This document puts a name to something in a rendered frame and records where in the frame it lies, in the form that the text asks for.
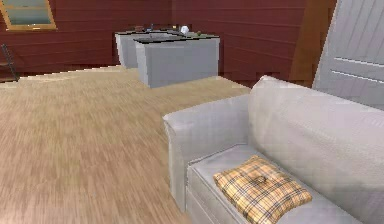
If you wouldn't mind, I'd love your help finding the grey kitchen counter block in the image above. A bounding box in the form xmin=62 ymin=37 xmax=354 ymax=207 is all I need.
xmin=133 ymin=34 xmax=221 ymax=89

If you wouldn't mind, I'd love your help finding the light grey sofa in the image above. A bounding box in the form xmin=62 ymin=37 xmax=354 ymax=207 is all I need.
xmin=162 ymin=75 xmax=384 ymax=224

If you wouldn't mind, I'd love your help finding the yellow plaid cushion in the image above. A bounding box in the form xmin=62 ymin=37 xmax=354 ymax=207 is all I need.
xmin=212 ymin=154 xmax=314 ymax=224

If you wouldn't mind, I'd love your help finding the grey kitchen counter with sink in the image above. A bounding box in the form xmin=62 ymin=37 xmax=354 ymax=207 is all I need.
xmin=114 ymin=29 xmax=181 ymax=70

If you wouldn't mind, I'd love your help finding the white panelled room door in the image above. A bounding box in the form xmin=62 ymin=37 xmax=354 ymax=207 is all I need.
xmin=312 ymin=0 xmax=384 ymax=111

